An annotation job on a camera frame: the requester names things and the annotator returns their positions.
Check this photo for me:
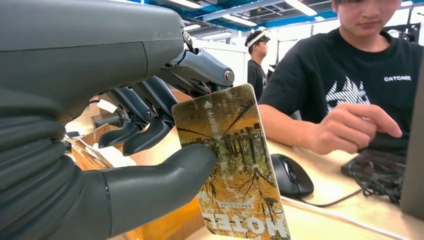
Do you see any white card sleeve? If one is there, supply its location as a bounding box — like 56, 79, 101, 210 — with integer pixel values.
98, 145, 137, 169

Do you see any phone with patterned case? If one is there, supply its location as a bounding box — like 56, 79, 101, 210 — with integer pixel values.
340, 149, 408, 205

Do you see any seated person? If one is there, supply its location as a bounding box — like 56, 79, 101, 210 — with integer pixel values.
257, 0, 424, 157

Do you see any black mouse cable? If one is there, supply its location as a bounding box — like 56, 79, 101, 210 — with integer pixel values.
298, 188, 364, 209

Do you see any black computer mouse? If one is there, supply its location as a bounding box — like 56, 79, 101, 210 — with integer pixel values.
270, 153, 315, 200

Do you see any golden hotel key card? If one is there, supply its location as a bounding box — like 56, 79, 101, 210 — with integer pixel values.
171, 83, 292, 240

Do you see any person in background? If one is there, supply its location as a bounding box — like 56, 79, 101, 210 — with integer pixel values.
244, 29, 272, 103

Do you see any white desk cable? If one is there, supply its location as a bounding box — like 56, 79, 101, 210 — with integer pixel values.
280, 196, 413, 240

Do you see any grey laptop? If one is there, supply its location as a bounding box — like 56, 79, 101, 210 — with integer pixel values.
399, 56, 424, 220

